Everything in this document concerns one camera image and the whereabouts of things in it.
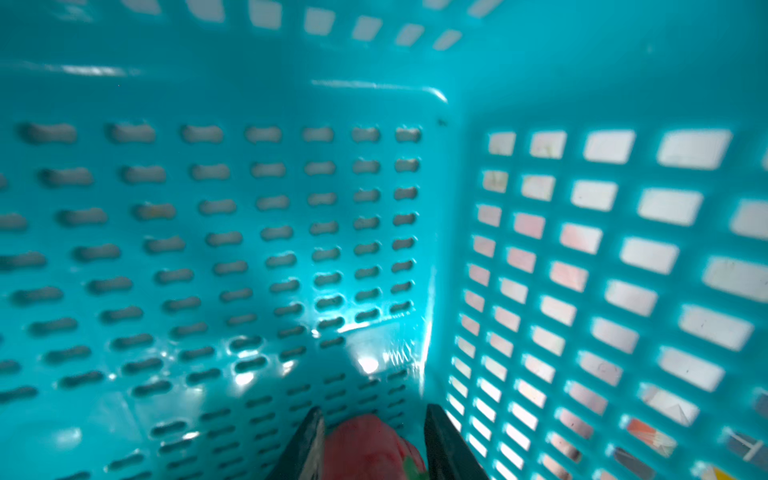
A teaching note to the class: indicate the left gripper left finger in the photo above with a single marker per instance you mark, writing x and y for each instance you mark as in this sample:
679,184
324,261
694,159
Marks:
303,457

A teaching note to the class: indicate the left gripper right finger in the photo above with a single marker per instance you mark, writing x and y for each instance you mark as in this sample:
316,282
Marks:
448,456

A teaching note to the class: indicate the red toy strawberry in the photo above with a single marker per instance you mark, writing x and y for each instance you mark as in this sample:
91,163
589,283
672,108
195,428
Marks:
365,447

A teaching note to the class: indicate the teal plastic basket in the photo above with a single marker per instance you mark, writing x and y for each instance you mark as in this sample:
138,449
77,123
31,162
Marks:
547,218

